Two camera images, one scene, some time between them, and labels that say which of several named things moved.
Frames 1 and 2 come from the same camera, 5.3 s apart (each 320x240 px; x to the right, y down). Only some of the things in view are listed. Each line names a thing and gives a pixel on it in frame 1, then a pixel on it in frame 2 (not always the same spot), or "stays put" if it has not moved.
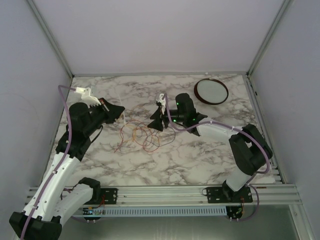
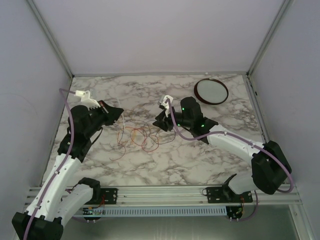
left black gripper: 114,113 stays put
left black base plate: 110,195 stays put
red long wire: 127,122 → 132,139
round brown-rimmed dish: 211,91 stays put
